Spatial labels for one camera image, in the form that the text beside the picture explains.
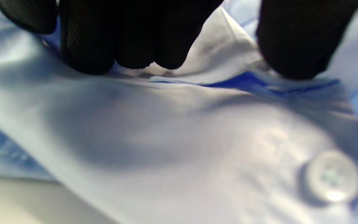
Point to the person's left hand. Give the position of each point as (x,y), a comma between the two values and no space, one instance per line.
(120,31)

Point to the light blue long-sleeve shirt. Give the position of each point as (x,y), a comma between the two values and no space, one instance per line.
(166,140)

